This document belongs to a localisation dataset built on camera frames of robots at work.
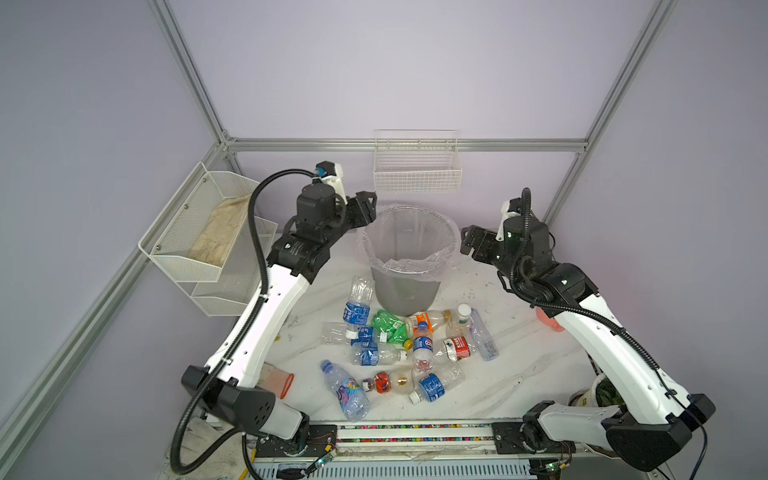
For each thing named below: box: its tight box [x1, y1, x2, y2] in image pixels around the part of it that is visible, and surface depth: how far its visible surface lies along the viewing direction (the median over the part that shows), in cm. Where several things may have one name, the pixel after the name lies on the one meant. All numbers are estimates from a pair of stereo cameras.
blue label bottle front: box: [408, 364, 466, 405], surface depth 78 cm
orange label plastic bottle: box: [410, 310, 453, 337], surface depth 94 cm
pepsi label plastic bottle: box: [412, 332, 434, 373], surface depth 84 cm
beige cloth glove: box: [190, 194, 251, 267], surface depth 78 cm
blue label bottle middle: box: [350, 339, 408, 366], surface depth 84 cm
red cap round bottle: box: [374, 369, 416, 395], surface depth 82 cm
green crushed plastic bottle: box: [371, 309, 413, 350], surface depth 92 cm
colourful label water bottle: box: [320, 360, 371, 423], surface depth 76 cm
